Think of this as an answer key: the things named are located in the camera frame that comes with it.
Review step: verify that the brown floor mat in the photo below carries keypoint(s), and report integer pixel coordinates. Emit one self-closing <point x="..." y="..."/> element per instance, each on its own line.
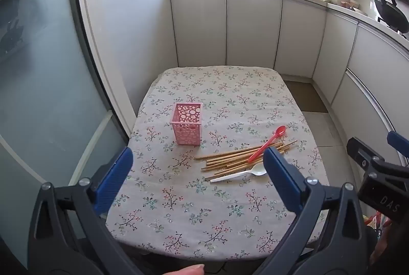
<point x="303" y="96"/>

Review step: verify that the colourful bag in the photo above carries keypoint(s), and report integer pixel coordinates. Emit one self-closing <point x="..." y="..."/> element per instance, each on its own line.
<point x="377" y="220"/>

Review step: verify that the pink perforated utensil basket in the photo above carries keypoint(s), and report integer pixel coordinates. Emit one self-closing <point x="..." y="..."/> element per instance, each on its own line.
<point x="187" y="131"/>

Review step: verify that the floral tablecloth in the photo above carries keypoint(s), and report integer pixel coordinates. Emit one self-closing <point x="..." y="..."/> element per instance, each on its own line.
<point x="207" y="214"/>

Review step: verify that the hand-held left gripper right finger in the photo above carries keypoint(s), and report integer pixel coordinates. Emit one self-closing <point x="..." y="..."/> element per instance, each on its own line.
<point x="281" y="179"/>

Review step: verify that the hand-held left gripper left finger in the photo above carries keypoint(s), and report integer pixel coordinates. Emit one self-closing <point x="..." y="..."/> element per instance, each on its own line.
<point x="119" y="171"/>

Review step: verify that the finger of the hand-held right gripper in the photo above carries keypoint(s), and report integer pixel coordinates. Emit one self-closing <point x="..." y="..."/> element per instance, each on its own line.
<point x="361" y="150"/>
<point x="397" y="141"/>

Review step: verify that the red plastic spoon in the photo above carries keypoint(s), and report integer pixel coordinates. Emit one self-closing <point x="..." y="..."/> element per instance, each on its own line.
<point x="281" y="131"/>

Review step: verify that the white kitchen cabinets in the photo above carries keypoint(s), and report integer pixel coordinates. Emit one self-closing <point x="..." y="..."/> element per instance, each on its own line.
<point x="252" y="32"/>

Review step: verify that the pile of wooden chopsticks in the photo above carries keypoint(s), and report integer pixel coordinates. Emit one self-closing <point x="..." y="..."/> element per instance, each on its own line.
<point x="223" y="160"/>

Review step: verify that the person's left hand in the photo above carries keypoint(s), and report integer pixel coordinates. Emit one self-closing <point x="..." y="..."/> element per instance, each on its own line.
<point x="191" y="270"/>

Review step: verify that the white plastic spoon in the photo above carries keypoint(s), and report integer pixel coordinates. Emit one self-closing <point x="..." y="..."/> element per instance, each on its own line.
<point x="258" y="170"/>

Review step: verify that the black wok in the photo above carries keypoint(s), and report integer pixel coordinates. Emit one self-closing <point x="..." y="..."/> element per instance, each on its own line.
<point x="388" y="10"/>

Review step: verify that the frosted glass sliding door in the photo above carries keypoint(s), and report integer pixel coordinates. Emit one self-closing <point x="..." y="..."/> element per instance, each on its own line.
<point x="41" y="70"/>

